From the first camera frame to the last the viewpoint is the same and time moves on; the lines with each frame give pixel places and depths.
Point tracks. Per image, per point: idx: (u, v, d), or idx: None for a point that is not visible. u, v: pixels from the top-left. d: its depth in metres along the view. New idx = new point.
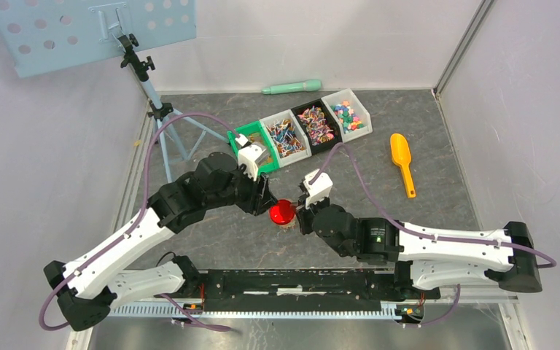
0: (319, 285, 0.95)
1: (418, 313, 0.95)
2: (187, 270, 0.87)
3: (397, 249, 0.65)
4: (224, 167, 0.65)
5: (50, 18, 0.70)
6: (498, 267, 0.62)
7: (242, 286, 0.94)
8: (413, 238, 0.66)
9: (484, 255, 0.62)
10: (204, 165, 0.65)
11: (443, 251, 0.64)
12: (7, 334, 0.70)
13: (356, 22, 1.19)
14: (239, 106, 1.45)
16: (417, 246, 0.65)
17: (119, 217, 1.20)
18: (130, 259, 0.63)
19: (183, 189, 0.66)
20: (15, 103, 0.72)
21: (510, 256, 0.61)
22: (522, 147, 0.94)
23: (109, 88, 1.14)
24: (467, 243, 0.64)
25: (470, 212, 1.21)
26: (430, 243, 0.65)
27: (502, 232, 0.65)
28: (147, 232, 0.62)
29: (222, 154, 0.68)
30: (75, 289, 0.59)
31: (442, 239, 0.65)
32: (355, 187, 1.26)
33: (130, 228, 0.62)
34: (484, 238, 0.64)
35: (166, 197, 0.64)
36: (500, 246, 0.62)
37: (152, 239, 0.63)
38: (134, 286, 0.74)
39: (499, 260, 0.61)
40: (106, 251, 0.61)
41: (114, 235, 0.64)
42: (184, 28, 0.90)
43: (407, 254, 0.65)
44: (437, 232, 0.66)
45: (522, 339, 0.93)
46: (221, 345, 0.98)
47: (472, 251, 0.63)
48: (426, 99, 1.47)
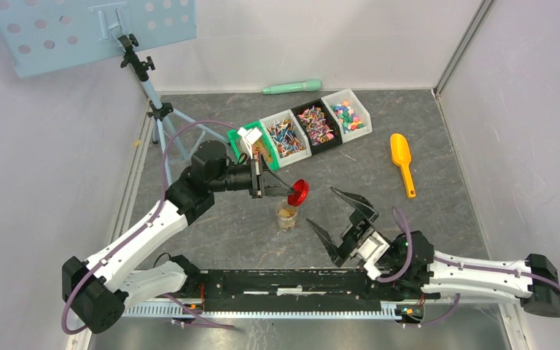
0: (319, 285, 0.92)
1: (418, 313, 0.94)
2: (187, 267, 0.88)
3: (429, 273, 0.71)
4: (214, 155, 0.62)
5: (49, 18, 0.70)
6: (519, 294, 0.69)
7: (242, 286, 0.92)
8: (442, 265, 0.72)
9: (506, 283, 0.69)
10: (196, 159, 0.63)
11: (469, 278, 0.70)
12: (7, 334, 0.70)
13: (356, 21, 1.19)
14: (239, 106, 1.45)
16: (445, 272, 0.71)
17: (119, 218, 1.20)
18: (150, 248, 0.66)
19: (189, 181, 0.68)
20: (15, 103, 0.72)
21: (529, 284, 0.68)
22: (521, 147, 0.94)
23: (109, 88, 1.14)
24: (491, 272, 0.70)
25: (470, 212, 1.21)
26: (457, 270, 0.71)
27: (522, 262, 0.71)
28: (168, 218, 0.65)
29: (211, 141, 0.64)
30: (103, 278, 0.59)
31: (468, 267, 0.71)
32: (356, 187, 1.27)
33: (152, 217, 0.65)
34: (505, 267, 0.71)
35: (176, 191, 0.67)
36: (520, 275, 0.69)
37: (171, 227, 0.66)
38: (142, 285, 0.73)
39: (519, 287, 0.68)
40: (130, 240, 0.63)
41: (134, 226, 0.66)
42: (184, 28, 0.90)
43: (436, 278, 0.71)
44: (462, 261, 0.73)
45: (522, 339, 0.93)
46: (221, 345, 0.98)
47: (496, 280, 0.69)
48: (426, 99, 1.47)
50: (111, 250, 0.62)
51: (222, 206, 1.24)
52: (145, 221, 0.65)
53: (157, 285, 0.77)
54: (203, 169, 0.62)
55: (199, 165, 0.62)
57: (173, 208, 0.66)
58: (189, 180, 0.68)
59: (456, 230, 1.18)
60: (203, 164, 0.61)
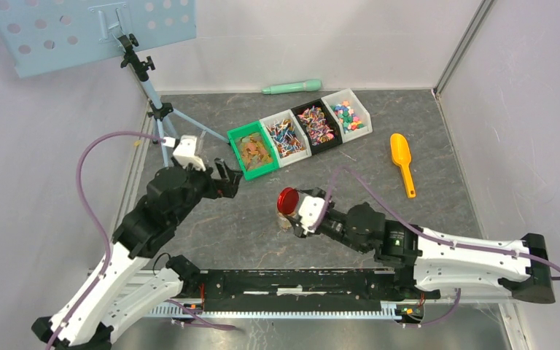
0: (319, 285, 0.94)
1: (418, 313, 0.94)
2: (184, 270, 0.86)
3: (418, 253, 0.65)
4: (173, 184, 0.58)
5: (49, 18, 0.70)
6: (515, 277, 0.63)
7: (242, 286, 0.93)
8: (431, 245, 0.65)
9: (502, 265, 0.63)
10: (153, 187, 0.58)
11: (461, 258, 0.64)
12: (9, 333, 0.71)
13: (356, 22, 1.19)
14: (239, 106, 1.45)
16: (435, 252, 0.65)
17: (118, 217, 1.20)
18: (114, 295, 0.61)
19: (146, 209, 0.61)
20: (16, 104, 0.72)
21: (528, 267, 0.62)
22: (521, 146, 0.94)
23: (109, 87, 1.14)
24: (485, 253, 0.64)
25: (469, 212, 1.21)
26: (448, 250, 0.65)
27: (519, 243, 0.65)
28: (121, 266, 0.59)
29: (168, 169, 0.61)
30: (66, 340, 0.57)
31: (460, 246, 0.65)
32: (342, 173, 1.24)
33: (103, 267, 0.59)
34: (502, 248, 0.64)
35: (133, 224, 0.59)
36: (518, 256, 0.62)
37: (129, 271, 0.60)
38: (130, 310, 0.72)
39: (517, 270, 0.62)
40: (86, 295, 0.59)
41: (90, 276, 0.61)
42: (184, 28, 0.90)
43: (424, 259, 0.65)
44: (455, 239, 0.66)
45: (522, 338, 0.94)
46: (221, 345, 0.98)
47: (491, 261, 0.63)
48: (426, 99, 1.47)
50: (70, 308, 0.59)
51: (222, 206, 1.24)
52: (98, 273, 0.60)
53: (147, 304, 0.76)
54: (161, 198, 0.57)
55: (155, 195, 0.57)
57: (125, 251, 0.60)
58: (144, 208, 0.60)
59: (456, 230, 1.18)
60: (162, 193, 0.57)
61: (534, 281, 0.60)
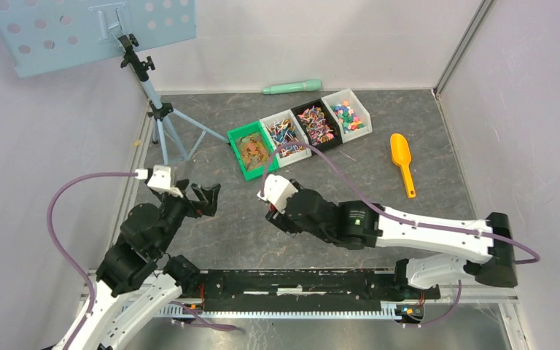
0: (319, 285, 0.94)
1: (418, 312, 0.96)
2: (179, 273, 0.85)
3: (377, 233, 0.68)
4: (146, 225, 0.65)
5: (49, 18, 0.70)
6: (477, 258, 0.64)
7: (242, 286, 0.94)
8: (393, 223, 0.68)
9: (464, 245, 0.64)
10: (128, 230, 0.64)
11: (421, 237, 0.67)
12: (10, 333, 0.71)
13: (356, 22, 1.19)
14: (239, 106, 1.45)
16: (397, 232, 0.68)
17: (119, 217, 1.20)
18: (103, 329, 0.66)
19: (127, 246, 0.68)
20: (15, 103, 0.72)
21: (490, 246, 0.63)
22: (521, 146, 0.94)
23: (109, 87, 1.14)
24: (448, 232, 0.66)
25: (470, 212, 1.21)
26: (410, 230, 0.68)
27: (483, 222, 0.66)
28: (106, 303, 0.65)
29: (141, 206, 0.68)
30: None
31: (421, 225, 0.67)
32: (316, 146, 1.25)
33: (89, 306, 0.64)
34: (465, 227, 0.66)
35: (115, 259, 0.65)
36: (481, 235, 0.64)
37: (114, 308, 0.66)
38: (127, 327, 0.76)
39: (479, 251, 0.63)
40: (76, 335, 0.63)
41: (79, 315, 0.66)
42: (184, 28, 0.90)
43: (386, 238, 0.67)
44: (418, 219, 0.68)
45: (521, 338, 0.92)
46: (221, 345, 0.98)
47: (453, 241, 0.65)
48: (426, 99, 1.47)
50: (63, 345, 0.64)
51: (222, 207, 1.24)
52: (84, 312, 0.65)
53: (144, 319, 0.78)
54: (135, 238, 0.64)
55: (130, 235, 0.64)
57: (109, 289, 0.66)
58: (126, 244, 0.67)
59: None
60: (135, 235, 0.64)
61: (496, 261, 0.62)
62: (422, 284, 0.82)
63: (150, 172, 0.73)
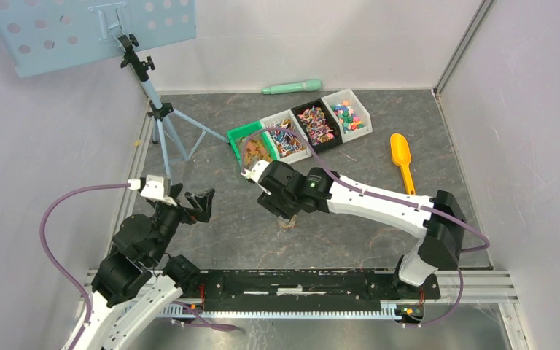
0: (319, 285, 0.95)
1: (418, 313, 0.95)
2: (177, 274, 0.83)
3: (326, 195, 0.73)
4: (136, 236, 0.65)
5: (49, 18, 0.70)
6: (415, 230, 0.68)
7: (242, 286, 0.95)
8: (343, 190, 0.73)
9: (403, 216, 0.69)
10: (119, 240, 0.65)
11: (365, 205, 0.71)
12: (12, 333, 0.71)
13: (356, 22, 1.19)
14: (239, 106, 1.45)
16: (344, 197, 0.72)
17: (118, 217, 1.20)
18: (103, 336, 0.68)
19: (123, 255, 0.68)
20: (16, 103, 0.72)
21: (425, 219, 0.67)
22: (521, 146, 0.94)
23: (109, 87, 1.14)
24: (391, 203, 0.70)
25: (470, 212, 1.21)
26: (357, 196, 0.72)
27: (427, 198, 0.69)
28: (102, 313, 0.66)
29: (133, 217, 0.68)
30: None
31: (368, 193, 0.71)
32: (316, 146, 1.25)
33: (86, 316, 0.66)
34: (408, 200, 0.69)
35: (110, 270, 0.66)
36: (419, 208, 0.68)
37: (110, 316, 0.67)
38: (128, 331, 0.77)
39: (415, 222, 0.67)
40: (77, 341, 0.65)
41: (78, 323, 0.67)
42: (184, 28, 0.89)
43: (334, 203, 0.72)
44: (366, 187, 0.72)
45: (522, 338, 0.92)
46: (221, 345, 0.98)
47: (394, 211, 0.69)
48: (426, 99, 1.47)
50: None
51: (222, 206, 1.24)
52: (82, 321, 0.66)
53: (145, 321, 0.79)
54: (127, 250, 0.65)
55: (122, 247, 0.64)
57: (104, 300, 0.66)
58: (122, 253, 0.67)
59: None
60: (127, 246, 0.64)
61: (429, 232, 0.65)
62: (410, 278, 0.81)
63: (141, 182, 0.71)
